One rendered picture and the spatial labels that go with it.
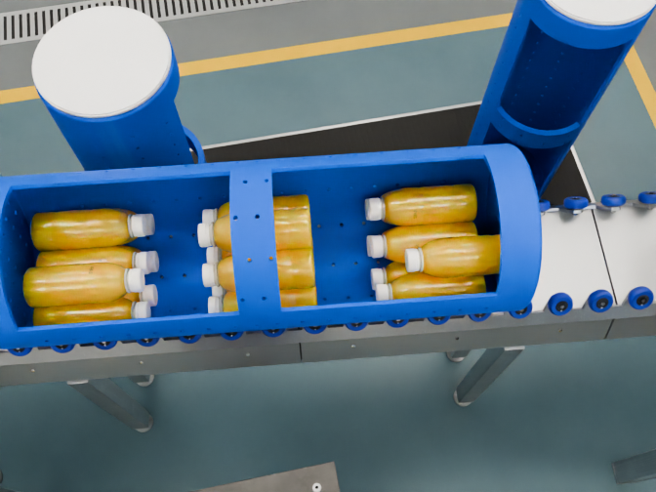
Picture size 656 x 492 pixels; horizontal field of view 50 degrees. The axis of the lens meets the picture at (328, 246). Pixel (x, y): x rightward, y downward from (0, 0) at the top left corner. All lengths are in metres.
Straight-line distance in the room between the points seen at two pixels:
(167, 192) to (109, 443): 1.15
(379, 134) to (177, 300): 1.29
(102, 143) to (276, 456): 1.11
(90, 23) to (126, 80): 0.17
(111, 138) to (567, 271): 0.94
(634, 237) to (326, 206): 0.61
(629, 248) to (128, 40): 1.08
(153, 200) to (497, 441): 1.36
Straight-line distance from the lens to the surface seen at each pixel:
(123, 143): 1.52
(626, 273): 1.46
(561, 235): 1.45
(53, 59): 1.56
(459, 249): 1.15
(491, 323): 1.35
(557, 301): 1.34
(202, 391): 2.25
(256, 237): 1.05
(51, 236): 1.25
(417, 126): 2.45
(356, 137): 2.41
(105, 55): 1.53
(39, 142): 2.77
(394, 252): 1.20
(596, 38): 1.66
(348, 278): 1.30
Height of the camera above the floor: 2.17
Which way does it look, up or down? 66 degrees down
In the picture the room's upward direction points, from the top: 1 degrees clockwise
